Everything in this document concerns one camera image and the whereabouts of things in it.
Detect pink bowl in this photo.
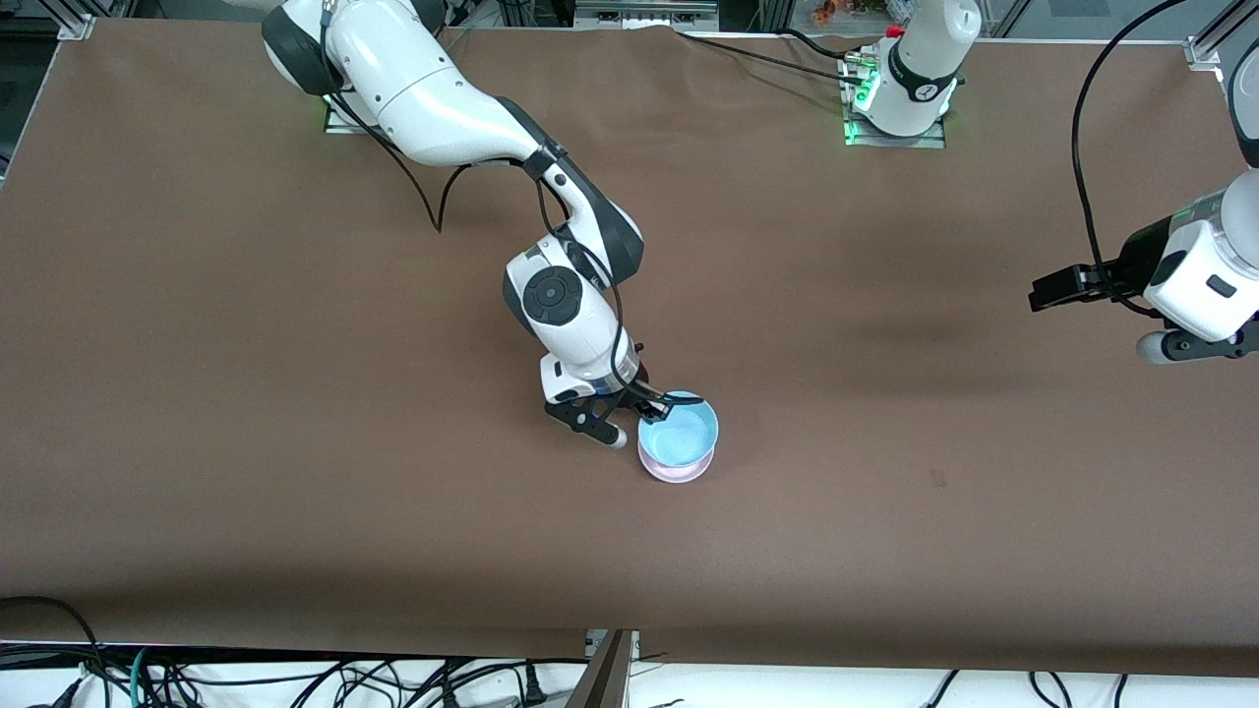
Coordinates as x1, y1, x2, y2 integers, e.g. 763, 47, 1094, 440
638, 444, 715, 484

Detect orange background objects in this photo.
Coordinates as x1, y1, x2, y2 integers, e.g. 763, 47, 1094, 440
811, 0, 888, 27

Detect brown table cover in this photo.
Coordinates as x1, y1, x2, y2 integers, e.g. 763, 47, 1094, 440
0, 18, 1259, 678

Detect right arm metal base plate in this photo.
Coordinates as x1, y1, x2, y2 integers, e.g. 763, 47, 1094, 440
325, 98, 380, 135

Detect blue bowl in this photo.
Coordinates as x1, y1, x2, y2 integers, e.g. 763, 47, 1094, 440
637, 391, 720, 469

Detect short black base cable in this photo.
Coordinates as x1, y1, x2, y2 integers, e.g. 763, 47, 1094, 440
782, 28, 867, 62

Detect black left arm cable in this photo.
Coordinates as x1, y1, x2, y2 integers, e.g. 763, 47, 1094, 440
1070, 0, 1191, 318

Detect grey metal frame rail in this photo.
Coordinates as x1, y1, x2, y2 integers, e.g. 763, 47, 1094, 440
573, 0, 721, 30

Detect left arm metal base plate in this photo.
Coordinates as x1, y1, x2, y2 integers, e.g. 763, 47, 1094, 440
844, 116, 947, 149

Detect long black base cable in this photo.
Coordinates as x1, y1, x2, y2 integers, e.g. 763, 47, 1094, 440
679, 29, 871, 88

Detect black looped floor cable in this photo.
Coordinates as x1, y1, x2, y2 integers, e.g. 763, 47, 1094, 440
0, 595, 107, 708

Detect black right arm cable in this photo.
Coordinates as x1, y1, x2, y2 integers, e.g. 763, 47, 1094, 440
317, 0, 680, 414

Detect aluminium profile bar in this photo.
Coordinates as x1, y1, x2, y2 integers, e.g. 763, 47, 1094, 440
566, 629, 640, 708

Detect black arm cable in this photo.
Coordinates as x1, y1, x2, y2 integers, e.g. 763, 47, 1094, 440
317, 0, 680, 414
1070, 0, 1191, 318

